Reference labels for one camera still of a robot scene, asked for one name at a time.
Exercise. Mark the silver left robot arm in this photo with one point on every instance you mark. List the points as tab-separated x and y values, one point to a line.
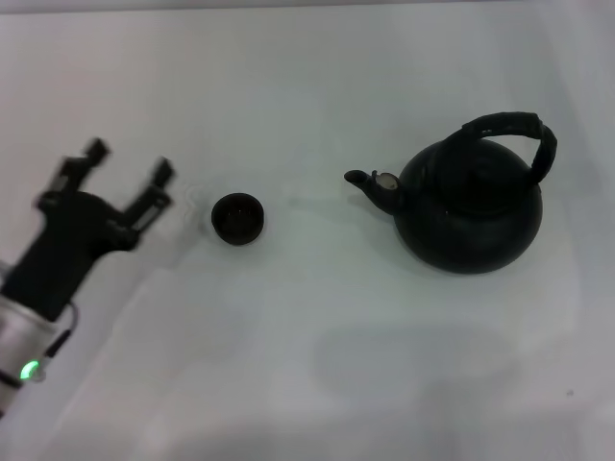
14	331

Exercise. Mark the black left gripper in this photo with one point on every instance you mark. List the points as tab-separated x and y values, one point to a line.
72	230

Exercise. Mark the dark round teacup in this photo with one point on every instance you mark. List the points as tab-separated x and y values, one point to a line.
238	226

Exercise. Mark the black round teapot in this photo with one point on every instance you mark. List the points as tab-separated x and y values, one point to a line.
471	225

